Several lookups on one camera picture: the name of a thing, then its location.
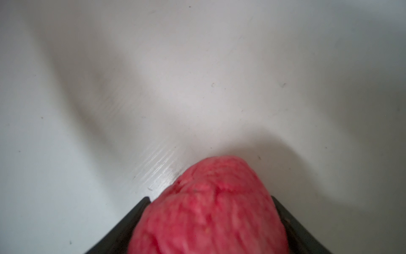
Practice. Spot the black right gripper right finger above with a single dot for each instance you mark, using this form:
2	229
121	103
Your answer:
300	240

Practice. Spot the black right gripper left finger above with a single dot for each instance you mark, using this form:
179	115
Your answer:
117	240

